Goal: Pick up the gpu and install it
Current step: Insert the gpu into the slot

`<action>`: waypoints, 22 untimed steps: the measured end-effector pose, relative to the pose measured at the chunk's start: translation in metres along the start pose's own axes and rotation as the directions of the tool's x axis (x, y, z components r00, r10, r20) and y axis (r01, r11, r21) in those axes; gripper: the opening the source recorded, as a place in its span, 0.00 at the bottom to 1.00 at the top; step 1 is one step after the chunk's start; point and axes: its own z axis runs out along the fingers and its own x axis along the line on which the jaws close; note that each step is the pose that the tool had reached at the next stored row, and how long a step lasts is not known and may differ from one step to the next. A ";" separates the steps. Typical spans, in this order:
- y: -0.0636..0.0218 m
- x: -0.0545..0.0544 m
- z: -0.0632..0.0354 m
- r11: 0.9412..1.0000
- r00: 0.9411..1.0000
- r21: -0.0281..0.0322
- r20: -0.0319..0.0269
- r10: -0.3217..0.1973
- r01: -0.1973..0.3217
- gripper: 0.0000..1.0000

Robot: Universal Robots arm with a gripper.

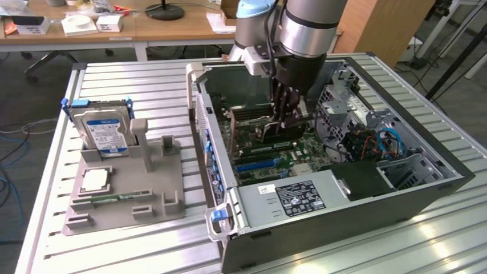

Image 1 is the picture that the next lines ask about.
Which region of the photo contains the perforated metal drive cage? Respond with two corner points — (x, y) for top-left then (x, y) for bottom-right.
(315, 68), (382, 160)

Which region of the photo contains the blue floor cable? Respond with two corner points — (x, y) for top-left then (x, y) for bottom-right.
(0, 136), (31, 243)

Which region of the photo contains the black open PC case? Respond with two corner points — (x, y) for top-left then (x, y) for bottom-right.
(186, 55), (477, 273)

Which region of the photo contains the blue expansion slot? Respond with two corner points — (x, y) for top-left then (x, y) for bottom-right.
(236, 159), (280, 172)

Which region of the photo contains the grey power supply unit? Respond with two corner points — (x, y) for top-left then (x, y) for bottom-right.
(231, 172), (351, 229)

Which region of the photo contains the CPU socket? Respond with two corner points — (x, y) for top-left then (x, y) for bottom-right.
(243, 119), (267, 142)

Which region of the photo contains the black lamp base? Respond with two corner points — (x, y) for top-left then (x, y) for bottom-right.
(144, 0), (186, 21)

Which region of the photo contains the green motherboard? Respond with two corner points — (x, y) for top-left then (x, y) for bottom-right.
(219, 96), (333, 186)

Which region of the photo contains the brown cardboard box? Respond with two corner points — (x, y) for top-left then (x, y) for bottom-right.
(220, 0), (239, 19)

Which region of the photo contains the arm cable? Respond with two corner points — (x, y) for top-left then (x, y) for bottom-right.
(264, 0), (279, 79)

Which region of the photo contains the black chair base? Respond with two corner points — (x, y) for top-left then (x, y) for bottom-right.
(23, 51), (115, 83)

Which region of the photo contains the white paper stack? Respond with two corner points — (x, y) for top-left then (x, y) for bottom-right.
(207, 13), (238, 34)

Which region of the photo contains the small white box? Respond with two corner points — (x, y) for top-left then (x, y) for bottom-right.
(95, 14), (123, 32)

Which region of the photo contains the white box with black lid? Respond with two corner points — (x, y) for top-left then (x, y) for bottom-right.
(11, 15), (51, 35)

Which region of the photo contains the metal disk bay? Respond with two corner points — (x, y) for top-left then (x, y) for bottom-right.
(377, 154), (446, 191)

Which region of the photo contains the blue wire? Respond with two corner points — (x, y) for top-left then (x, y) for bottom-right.
(378, 128), (407, 160)

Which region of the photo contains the blue card retention latch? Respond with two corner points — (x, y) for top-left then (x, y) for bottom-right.
(204, 130), (223, 186)

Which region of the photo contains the black Nvidia graphics card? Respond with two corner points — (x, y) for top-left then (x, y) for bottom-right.
(227, 109), (307, 151)

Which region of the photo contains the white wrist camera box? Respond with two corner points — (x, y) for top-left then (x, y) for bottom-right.
(243, 46), (280, 76)

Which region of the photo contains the white box with tape roll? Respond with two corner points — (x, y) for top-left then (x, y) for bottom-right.
(60, 14), (99, 37)

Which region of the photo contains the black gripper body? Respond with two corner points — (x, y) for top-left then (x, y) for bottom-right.
(274, 54), (327, 96)

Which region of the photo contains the black stand pole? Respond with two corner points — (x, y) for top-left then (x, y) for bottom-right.
(425, 17), (487, 100)

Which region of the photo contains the wooden cabinet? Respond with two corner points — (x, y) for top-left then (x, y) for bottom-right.
(334, 0), (437, 69)

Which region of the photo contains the green RAM stick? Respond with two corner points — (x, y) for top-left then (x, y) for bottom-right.
(239, 141), (297, 157)
(90, 191), (150, 204)

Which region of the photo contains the blue disk caddy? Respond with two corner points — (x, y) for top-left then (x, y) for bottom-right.
(59, 96), (135, 126)

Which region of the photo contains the grey parts rack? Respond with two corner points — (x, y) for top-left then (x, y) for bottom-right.
(60, 117), (187, 238)

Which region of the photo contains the hard disk with blue label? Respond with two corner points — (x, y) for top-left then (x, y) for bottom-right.
(72, 110), (134, 157)

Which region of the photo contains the silver CPU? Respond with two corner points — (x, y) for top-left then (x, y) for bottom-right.
(80, 170), (110, 192)

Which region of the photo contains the wooden desk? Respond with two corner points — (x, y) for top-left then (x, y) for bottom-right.
(0, 0), (343, 55)

